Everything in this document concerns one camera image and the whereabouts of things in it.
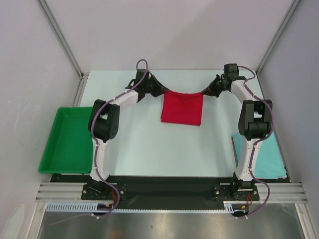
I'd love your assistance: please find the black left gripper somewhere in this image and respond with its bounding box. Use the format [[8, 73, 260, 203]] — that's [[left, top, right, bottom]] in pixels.
[[143, 75, 168, 98]]

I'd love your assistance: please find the red t-shirt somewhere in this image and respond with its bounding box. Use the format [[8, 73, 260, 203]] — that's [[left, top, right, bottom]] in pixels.
[[160, 91, 204, 126]]

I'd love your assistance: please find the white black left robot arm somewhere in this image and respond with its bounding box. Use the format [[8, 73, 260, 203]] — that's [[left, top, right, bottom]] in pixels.
[[88, 69, 169, 199]]

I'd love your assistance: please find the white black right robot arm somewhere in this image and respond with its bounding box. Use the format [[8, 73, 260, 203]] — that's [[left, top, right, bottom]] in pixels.
[[201, 63, 274, 200]]

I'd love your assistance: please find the folded teal t-shirt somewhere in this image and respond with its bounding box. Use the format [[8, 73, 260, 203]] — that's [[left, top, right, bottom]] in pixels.
[[231, 131, 287, 179]]

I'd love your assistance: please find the green plastic bin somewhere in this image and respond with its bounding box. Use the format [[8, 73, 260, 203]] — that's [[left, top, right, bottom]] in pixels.
[[38, 107, 93, 174]]

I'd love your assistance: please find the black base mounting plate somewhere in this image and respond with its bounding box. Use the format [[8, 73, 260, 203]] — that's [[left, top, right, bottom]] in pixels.
[[50, 174, 290, 212]]

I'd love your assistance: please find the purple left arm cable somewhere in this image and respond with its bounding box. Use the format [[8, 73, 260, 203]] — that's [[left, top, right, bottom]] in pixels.
[[47, 59, 150, 226]]

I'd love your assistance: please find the left aluminium corner post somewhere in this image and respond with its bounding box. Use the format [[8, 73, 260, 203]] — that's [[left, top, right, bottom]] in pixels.
[[36, 0, 84, 79]]

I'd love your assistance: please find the aluminium corner post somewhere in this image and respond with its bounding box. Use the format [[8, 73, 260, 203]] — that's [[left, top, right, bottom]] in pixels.
[[256, 0, 302, 76], [36, 0, 84, 79]]

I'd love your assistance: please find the right aluminium corner post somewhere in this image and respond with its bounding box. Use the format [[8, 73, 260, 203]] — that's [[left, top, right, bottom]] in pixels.
[[256, 0, 302, 76]]

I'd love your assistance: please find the white slotted cable duct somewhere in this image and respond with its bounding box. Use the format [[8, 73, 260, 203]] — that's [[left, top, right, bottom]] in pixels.
[[45, 202, 248, 214]]

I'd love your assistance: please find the aluminium front frame rail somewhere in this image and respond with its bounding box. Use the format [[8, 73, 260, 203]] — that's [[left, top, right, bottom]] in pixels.
[[35, 182, 308, 203]]

